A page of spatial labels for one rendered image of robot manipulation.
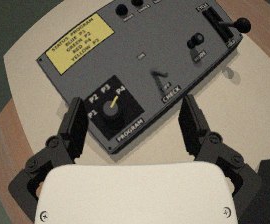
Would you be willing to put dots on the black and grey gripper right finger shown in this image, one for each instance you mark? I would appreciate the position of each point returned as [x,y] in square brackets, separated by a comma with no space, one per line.
[198,136]

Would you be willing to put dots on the grey control console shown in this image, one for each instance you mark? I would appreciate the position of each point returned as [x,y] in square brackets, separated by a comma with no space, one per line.
[143,54]

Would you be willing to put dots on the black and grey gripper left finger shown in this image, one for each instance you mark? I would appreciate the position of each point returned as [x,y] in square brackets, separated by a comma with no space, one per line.
[59,150]

